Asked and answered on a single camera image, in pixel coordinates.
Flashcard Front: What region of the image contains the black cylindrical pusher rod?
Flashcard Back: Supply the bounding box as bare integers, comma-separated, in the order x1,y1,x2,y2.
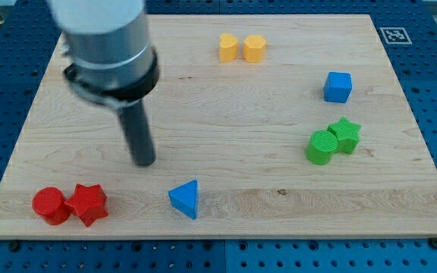
118,99,156,167

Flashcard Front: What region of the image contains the blue triangle block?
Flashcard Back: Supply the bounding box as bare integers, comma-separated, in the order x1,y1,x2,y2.
168,180,199,219

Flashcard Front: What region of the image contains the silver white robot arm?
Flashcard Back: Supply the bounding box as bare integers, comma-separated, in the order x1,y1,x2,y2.
47,0,159,166

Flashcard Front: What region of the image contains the light wooden board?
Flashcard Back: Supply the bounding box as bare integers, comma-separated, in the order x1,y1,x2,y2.
0,14,437,240

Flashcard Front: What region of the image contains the red star block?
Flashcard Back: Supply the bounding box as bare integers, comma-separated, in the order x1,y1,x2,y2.
64,184,108,227

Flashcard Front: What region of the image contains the yellow heart block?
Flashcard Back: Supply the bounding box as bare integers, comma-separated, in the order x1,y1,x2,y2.
218,33,238,62

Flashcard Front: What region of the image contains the red cylinder block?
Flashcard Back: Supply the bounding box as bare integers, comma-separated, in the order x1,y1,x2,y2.
32,187,71,225

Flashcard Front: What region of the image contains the yellow pentagon block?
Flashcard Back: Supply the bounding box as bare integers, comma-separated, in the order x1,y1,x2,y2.
243,35,267,63

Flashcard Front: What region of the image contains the green cylinder block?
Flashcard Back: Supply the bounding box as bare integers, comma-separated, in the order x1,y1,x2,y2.
306,130,338,165

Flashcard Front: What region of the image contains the blue cube block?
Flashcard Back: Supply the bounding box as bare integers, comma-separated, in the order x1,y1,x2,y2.
323,71,353,103

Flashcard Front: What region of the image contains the green star block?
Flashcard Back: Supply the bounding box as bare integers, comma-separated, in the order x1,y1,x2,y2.
327,117,361,155

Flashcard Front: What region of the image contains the white fiducial marker tag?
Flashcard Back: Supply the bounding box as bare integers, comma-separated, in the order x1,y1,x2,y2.
379,27,412,45

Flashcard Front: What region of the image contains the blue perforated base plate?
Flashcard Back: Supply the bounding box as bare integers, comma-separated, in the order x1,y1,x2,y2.
0,0,437,272

